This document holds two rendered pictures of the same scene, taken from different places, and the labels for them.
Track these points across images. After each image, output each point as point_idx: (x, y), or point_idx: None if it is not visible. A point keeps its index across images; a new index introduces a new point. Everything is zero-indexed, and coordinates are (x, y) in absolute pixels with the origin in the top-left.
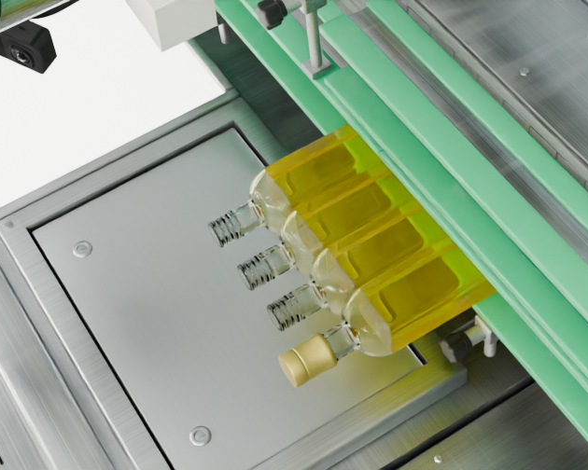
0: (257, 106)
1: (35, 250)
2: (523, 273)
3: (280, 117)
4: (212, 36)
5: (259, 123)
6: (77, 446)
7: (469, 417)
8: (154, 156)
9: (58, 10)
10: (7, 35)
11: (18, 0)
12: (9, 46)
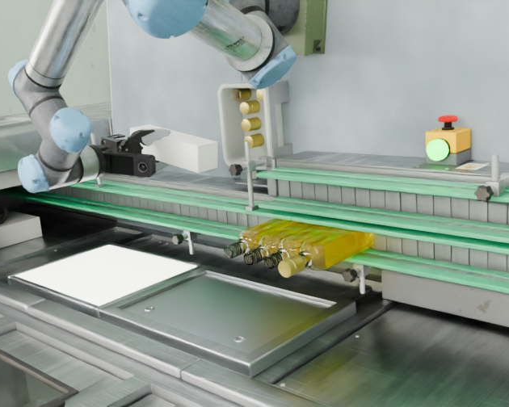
0: None
1: (125, 311)
2: (372, 216)
3: None
4: None
5: (219, 269)
6: (175, 354)
7: (363, 324)
8: (173, 283)
9: None
10: (137, 157)
11: (210, 6)
12: (137, 162)
